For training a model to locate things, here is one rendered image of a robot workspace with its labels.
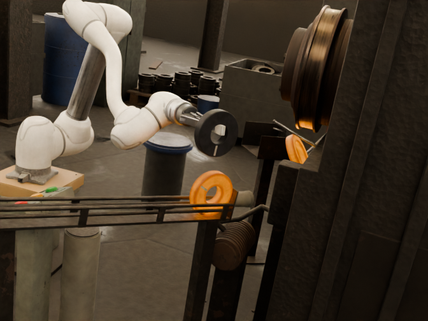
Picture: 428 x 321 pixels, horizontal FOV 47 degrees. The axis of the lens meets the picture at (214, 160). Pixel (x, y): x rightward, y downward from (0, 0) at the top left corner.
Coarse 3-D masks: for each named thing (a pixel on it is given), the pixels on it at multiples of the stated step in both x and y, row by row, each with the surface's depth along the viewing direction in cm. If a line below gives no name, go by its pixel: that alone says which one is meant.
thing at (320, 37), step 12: (324, 12) 173; (336, 12) 173; (324, 24) 168; (312, 36) 165; (324, 36) 166; (312, 48) 166; (324, 48) 164; (312, 60) 165; (312, 72) 166; (300, 84) 167; (312, 84) 167; (300, 96) 171; (312, 96) 169; (300, 108) 174; (312, 108) 172; (300, 120) 180
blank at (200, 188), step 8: (200, 176) 159; (208, 176) 157; (216, 176) 159; (224, 176) 161; (200, 184) 156; (208, 184) 158; (216, 184) 160; (224, 184) 162; (192, 192) 158; (200, 192) 157; (224, 192) 164; (192, 200) 158; (200, 200) 159; (216, 200) 164; (224, 200) 165; (200, 208) 160; (208, 208) 162; (216, 208) 164
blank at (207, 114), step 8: (208, 112) 155; (216, 112) 154; (224, 112) 155; (200, 120) 154; (208, 120) 153; (216, 120) 154; (224, 120) 156; (232, 120) 158; (200, 128) 152; (208, 128) 154; (232, 128) 159; (200, 136) 153; (208, 136) 155; (224, 136) 160; (232, 136) 160; (200, 144) 154; (208, 144) 156; (216, 144) 157; (224, 144) 159; (232, 144) 161; (208, 152) 156; (216, 152) 158; (224, 152) 160
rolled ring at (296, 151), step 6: (288, 138) 202; (294, 138) 203; (288, 144) 200; (294, 144) 200; (300, 144) 209; (288, 150) 198; (294, 150) 197; (300, 150) 211; (294, 156) 197; (300, 156) 211; (306, 156) 211; (300, 162) 198
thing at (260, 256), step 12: (252, 132) 263; (264, 132) 265; (276, 132) 267; (288, 132) 255; (252, 144) 265; (264, 144) 238; (276, 144) 240; (264, 156) 241; (276, 156) 242; (288, 156) 244; (264, 168) 252; (264, 180) 254; (264, 192) 257; (264, 204) 260; (252, 216) 261; (252, 252) 268
